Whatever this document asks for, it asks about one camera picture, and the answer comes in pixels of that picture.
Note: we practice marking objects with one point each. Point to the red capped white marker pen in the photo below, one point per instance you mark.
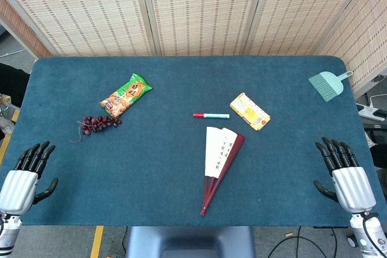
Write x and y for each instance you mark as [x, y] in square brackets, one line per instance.
[214, 115]

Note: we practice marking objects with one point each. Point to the woven bamboo screen panel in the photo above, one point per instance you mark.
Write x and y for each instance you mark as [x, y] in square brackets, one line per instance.
[302, 10]
[202, 10]
[366, 40]
[84, 7]

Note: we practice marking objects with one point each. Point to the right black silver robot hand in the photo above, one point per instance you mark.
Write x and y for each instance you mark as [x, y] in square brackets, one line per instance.
[353, 188]

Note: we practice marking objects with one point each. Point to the dark red grape bunch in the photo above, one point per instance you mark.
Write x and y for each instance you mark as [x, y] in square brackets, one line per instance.
[98, 123]

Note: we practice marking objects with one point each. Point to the black fabric object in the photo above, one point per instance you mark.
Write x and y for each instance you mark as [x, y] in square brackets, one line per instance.
[12, 84]

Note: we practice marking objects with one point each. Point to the red ribbed paper folding fan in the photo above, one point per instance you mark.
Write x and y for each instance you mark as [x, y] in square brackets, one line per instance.
[213, 155]

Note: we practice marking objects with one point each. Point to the yellow flat cardboard box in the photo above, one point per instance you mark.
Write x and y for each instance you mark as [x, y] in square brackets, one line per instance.
[249, 111]

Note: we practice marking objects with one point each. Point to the green orange snack bag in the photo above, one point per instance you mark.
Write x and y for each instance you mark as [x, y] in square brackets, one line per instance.
[127, 95]

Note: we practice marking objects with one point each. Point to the orange woven screen panel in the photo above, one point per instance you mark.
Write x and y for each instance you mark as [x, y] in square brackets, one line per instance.
[18, 25]

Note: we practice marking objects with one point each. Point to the white power strip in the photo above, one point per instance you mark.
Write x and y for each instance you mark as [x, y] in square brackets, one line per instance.
[370, 112]

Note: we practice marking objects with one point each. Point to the black floor equipment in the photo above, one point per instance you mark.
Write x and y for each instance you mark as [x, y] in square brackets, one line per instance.
[378, 149]

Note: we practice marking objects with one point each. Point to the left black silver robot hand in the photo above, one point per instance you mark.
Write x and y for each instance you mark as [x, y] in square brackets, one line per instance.
[18, 190]

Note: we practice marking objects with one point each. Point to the yellow floor tape strip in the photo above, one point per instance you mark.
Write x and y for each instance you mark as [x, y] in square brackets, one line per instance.
[6, 143]
[96, 241]

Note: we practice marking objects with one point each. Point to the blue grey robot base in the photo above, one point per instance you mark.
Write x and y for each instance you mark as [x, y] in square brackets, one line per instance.
[193, 240]

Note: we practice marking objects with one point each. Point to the blue felt table cover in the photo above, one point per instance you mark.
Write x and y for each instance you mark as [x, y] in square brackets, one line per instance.
[151, 167]

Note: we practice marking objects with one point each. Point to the teal mini dustpan brush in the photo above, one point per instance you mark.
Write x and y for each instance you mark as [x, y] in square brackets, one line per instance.
[326, 85]

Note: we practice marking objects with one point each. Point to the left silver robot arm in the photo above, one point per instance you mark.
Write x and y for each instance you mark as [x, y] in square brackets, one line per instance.
[7, 235]

